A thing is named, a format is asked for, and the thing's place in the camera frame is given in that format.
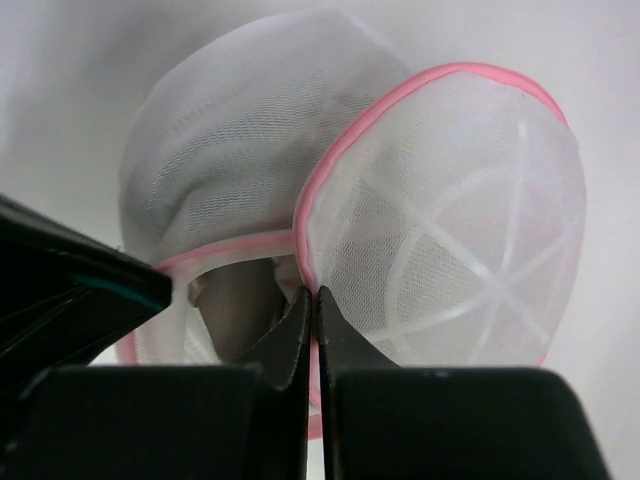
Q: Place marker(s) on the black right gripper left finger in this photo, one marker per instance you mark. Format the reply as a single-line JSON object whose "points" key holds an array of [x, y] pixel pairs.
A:
{"points": [[247, 420]]}

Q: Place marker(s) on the grey beige bra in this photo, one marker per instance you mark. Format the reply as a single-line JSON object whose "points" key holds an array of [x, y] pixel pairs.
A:
{"points": [[240, 302]]}

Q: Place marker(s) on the white pink mesh laundry bag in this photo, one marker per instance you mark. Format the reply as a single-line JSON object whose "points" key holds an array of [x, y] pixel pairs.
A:
{"points": [[444, 209]]}

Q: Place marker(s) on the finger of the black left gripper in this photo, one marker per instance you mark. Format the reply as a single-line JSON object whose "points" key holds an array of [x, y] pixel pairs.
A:
{"points": [[65, 297]]}

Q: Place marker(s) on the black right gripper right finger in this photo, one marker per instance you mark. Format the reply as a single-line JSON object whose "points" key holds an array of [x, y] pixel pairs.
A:
{"points": [[384, 421]]}

